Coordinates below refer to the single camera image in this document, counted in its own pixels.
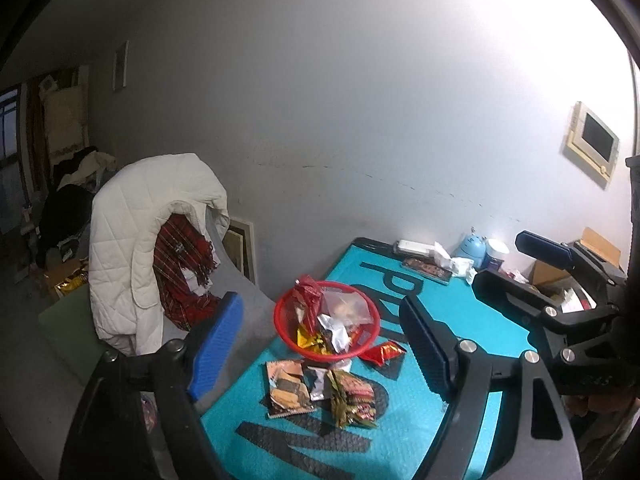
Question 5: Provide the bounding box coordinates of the red plastic mesh basket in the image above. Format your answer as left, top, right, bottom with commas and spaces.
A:
274, 281, 382, 361

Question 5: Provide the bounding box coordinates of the dark smartphone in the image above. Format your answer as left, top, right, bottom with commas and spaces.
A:
400, 256, 453, 286

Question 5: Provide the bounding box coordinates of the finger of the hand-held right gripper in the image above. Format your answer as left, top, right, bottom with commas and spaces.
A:
471, 269, 618, 333
515, 230, 626, 292

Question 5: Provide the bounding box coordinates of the dark red snack packet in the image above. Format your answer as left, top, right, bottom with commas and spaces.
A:
291, 275, 325, 333

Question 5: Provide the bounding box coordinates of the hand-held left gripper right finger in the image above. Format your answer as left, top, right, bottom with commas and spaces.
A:
398, 295, 583, 480

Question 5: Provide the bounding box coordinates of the green cushion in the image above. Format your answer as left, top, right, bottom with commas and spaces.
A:
37, 285, 108, 396

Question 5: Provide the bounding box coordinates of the green red snack packet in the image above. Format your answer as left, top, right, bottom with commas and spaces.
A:
324, 369, 381, 430

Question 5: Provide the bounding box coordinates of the gold foil packet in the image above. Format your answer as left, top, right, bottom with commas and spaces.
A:
54, 270, 91, 297

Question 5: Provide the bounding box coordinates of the grey chair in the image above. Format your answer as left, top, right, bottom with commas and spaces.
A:
135, 207, 281, 411

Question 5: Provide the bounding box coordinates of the cream board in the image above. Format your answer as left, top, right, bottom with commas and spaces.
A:
42, 72, 91, 161

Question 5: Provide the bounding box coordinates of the wall intercom panel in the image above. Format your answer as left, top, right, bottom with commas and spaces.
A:
565, 101, 621, 190

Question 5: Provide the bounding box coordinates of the brown curtain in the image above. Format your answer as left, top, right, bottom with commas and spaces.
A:
25, 77, 51, 193

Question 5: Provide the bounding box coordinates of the yellow snack packet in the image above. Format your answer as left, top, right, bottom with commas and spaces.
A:
296, 325, 326, 351

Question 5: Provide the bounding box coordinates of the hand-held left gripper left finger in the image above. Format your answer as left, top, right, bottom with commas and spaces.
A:
59, 291, 246, 480

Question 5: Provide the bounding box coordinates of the silver foil snack packet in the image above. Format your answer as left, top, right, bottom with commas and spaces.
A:
315, 312, 353, 353

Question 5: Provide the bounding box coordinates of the dark framed window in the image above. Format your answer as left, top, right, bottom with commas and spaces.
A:
0, 85, 26, 236

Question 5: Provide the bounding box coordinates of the white quilted jacket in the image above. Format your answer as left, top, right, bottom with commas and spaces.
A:
89, 152, 231, 358

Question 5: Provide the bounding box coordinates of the white plastic case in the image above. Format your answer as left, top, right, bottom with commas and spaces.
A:
392, 239, 441, 257

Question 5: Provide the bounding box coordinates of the crumpled white tissue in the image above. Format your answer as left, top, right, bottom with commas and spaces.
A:
432, 241, 481, 281

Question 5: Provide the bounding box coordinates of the red orange snack packet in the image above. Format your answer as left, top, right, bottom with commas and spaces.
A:
359, 340, 406, 367

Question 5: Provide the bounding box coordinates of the blue antlered figurine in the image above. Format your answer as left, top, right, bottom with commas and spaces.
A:
452, 230, 488, 267

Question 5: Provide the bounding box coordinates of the clear plastic snack bag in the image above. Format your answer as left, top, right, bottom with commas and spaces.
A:
320, 289, 377, 327

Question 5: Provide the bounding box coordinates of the orange biscuit packet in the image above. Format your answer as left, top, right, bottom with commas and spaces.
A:
264, 359, 317, 418

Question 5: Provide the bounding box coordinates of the red plaid scarf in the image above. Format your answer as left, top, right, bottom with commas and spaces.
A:
152, 214, 223, 331

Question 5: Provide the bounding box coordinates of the teal printed mat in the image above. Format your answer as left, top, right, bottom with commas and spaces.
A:
197, 237, 538, 480

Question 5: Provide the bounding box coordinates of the person's right hand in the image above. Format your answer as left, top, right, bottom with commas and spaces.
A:
562, 392, 640, 438

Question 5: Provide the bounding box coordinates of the white jar dark label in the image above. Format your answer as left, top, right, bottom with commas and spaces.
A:
482, 239, 511, 272

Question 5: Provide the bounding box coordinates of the framed picture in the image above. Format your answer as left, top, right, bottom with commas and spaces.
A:
220, 216, 257, 283

